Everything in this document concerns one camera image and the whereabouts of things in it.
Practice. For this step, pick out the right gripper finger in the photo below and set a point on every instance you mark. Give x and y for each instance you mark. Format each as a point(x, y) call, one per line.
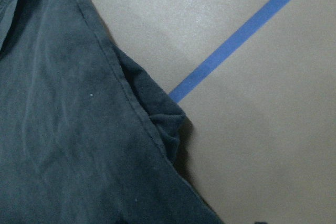
point(260, 222)

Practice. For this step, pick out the black graphic t-shirt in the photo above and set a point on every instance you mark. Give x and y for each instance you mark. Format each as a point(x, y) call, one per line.
point(87, 136)

